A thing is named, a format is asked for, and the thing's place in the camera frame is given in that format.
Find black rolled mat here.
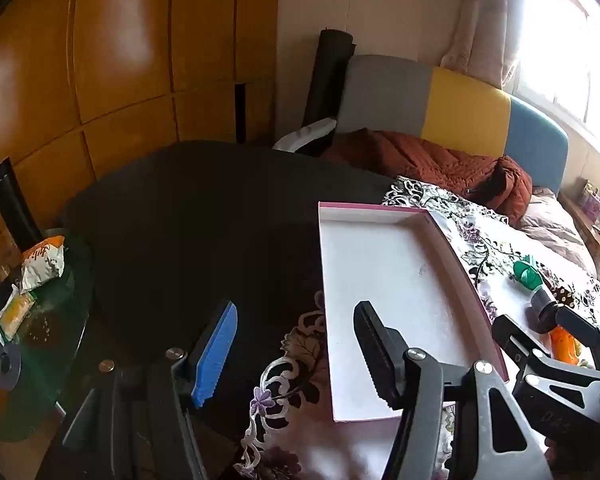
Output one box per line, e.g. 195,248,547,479
302,29,356,156

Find window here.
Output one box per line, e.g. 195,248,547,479
517,0,600,151

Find grey yellow blue headboard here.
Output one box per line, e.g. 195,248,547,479
336,55,569,196

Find grey black plastic spool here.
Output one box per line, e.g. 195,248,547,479
527,290,561,333

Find wooden wardrobe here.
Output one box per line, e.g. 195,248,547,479
0,0,281,261

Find dark brown carved ornament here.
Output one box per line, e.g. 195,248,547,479
550,282,578,308

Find orange white snack packet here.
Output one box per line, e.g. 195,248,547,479
20,236,67,293

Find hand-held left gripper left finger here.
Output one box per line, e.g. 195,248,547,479
55,300,238,480

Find beige curtain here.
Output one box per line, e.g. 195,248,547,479
440,0,531,91

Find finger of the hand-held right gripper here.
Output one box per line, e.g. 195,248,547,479
555,305,600,368
491,314,556,378

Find grey disc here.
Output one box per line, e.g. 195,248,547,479
0,342,23,391

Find rust brown blanket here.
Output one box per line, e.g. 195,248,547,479
325,128,533,226

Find purple package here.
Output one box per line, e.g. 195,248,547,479
577,180,600,226

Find pink-rimmed white cardboard box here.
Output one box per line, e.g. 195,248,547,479
318,201,510,423

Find yellow packet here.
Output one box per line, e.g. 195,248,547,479
0,290,36,341

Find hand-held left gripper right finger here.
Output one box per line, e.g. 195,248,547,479
354,301,556,480

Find white cloth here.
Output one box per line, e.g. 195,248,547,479
271,117,337,153

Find pale pink duvet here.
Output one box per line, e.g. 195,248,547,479
517,187,600,281

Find orange plastic blocks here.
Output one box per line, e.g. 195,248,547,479
550,327,588,366

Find wooden bedside shelf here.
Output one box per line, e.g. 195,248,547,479
560,192,600,271

